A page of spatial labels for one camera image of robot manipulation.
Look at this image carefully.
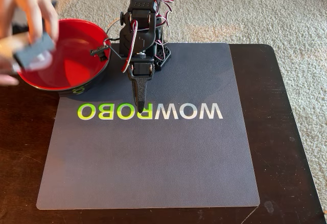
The red white shoulder servo wire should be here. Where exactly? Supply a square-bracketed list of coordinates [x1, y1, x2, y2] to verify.
[155, 0, 175, 43]

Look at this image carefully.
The dark grey printed bracket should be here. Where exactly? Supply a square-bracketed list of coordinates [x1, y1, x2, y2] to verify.
[12, 31, 56, 71]

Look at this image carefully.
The red bowl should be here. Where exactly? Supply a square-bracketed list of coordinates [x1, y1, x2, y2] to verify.
[16, 18, 112, 99]

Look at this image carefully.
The grey WOWROBO mat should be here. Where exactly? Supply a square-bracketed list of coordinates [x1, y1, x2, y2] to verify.
[36, 42, 261, 211]

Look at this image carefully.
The camera USB cable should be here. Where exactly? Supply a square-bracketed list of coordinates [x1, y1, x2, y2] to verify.
[104, 19, 128, 62]

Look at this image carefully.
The person's hand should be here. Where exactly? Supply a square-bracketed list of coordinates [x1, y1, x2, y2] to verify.
[0, 0, 59, 86]

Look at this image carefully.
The red white wrist servo wire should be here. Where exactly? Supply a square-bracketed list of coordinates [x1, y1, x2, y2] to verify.
[122, 20, 139, 73]

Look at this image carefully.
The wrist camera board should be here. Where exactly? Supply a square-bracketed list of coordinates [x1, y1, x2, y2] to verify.
[89, 45, 108, 61]

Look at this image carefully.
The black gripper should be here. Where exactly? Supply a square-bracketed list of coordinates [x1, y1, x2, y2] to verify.
[126, 56, 156, 114]

